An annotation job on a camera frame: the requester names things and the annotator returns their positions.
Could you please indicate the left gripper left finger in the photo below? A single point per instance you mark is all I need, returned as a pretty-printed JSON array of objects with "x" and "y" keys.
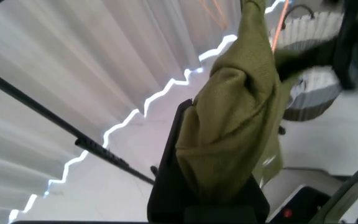
[{"x": 166, "y": 193}]

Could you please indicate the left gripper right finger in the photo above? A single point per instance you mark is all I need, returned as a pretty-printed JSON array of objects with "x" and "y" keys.
[{"x": 261, "y": 208}]

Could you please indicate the pink clothes hanger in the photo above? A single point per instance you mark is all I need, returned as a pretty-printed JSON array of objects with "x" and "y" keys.
[
  {"x": 221, "y": 18},
  {"x": 279, "y": 28}
]

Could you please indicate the green printed shirt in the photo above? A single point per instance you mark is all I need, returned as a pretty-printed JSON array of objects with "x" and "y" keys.
[{"x": 228, "y": 124}]

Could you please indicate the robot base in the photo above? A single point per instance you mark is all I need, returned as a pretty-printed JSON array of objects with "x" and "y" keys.
[{"x": 300, "y": 205}]

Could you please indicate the white laundry basket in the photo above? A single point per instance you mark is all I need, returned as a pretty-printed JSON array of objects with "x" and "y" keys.
[{"x": 312, "y": 25}]

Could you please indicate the black clothes rack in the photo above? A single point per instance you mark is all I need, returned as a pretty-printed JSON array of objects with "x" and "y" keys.
[{"x": 42, "y": 112}]

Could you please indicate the white curtain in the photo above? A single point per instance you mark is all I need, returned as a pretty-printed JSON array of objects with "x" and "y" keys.
[{"x": 73, "y": 46}]

